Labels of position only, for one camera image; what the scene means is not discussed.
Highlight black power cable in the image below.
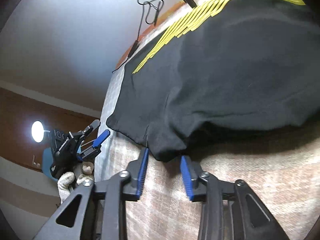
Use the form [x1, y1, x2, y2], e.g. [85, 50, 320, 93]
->
[111, 0, 165, 74]

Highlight black pants yellow stripes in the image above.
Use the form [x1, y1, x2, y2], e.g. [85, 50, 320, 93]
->
[106, 0, 319, 161]

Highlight left gloved hand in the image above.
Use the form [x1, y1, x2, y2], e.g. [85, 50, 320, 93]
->
[57, 161, 94, 204]

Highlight checked beige bed cover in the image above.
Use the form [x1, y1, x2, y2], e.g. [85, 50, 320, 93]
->
[95, 0, 319, 239]

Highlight round wall lamp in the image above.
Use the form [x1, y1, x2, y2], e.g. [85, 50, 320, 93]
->
[31, 120, 44, 143]

